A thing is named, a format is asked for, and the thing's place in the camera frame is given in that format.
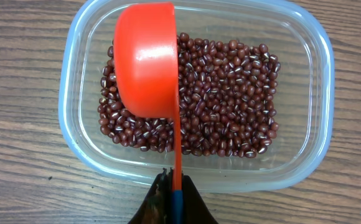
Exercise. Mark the clear plastic food container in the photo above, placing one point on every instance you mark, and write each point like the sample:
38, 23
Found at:
304, 98

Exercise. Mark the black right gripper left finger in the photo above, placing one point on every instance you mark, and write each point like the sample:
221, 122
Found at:
156, 206

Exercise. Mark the red scoop with blue handle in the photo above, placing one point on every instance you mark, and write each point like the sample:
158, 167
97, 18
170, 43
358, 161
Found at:
146, 65

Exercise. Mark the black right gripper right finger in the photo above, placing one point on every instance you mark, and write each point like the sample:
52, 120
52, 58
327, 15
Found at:
195, 210

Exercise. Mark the red adzuki beans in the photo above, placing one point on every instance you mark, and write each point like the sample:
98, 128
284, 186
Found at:
226, 102

